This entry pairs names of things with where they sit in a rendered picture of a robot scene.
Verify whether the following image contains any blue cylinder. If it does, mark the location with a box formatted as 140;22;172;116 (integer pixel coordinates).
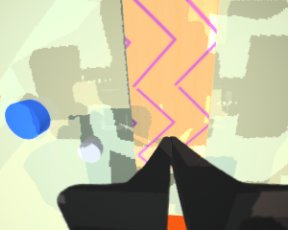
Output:
5;100;51;140

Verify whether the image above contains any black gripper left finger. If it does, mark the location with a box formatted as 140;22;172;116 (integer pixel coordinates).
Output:
57;136;172;230

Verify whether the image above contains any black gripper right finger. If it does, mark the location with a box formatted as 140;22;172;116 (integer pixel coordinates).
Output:
170;136;288;230

